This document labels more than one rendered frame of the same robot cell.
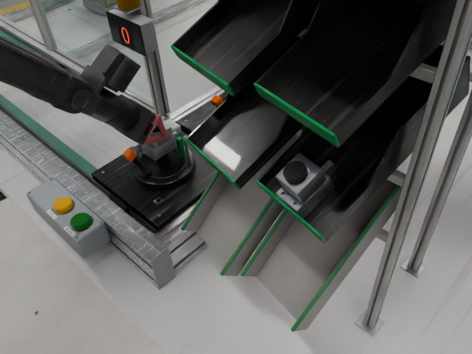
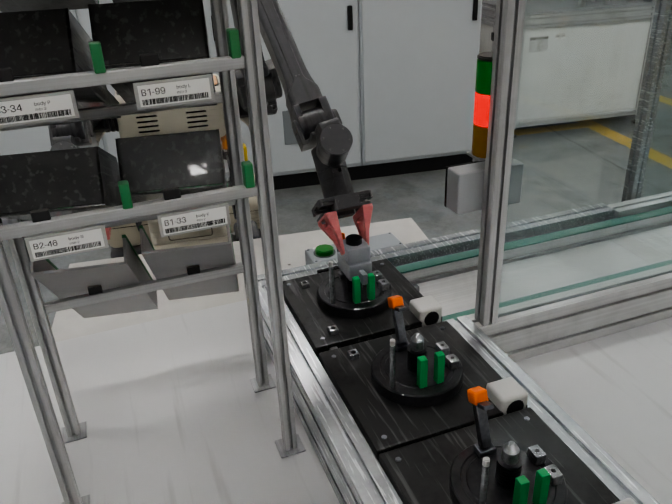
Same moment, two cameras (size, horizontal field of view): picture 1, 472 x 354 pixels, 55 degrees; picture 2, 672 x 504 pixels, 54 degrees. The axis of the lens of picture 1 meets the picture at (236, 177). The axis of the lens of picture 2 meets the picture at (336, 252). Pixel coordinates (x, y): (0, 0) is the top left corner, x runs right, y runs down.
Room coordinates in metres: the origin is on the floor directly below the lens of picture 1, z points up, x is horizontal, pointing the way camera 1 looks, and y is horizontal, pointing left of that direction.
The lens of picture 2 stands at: (1.17, -0.80, 1.61)
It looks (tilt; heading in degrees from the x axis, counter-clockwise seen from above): 27 degrees down; 115
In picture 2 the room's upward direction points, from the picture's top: 3 degrees counter-clockwise
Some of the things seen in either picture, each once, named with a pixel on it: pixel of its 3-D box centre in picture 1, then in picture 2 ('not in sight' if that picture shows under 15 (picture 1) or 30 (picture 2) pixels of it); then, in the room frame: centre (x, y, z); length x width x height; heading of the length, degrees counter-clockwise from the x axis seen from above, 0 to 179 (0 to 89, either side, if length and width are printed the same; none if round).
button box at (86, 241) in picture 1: (67, 215); (354, 258); (0.67, 0.37, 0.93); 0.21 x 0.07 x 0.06; 44
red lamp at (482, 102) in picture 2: not in sight; (490, 107); (0.98, 0.21, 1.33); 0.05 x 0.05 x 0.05
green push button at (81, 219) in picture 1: (81, 222); (324, 252); (0.62, 0.33, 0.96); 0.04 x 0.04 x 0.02
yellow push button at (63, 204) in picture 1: (63, 206); not in sight; (0.67, 0.37, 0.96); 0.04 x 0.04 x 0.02
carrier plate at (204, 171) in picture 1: (165, 172); (355, 302); (0.76, 0.16, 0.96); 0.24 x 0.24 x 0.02; 44
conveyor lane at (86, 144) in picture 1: (104, 133); (497, 297); (0.99, 0.35, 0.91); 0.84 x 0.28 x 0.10; 44
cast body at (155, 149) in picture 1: (161, 135); (356, 256); (0.77, 0.15, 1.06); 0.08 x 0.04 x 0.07; 134
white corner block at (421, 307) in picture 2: (169, 131); (425, 312); (0.90, 0.16, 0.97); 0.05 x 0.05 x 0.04; 44
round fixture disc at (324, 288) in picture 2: (164, 166); (354, 293); (0.76, 0.16, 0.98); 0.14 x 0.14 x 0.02
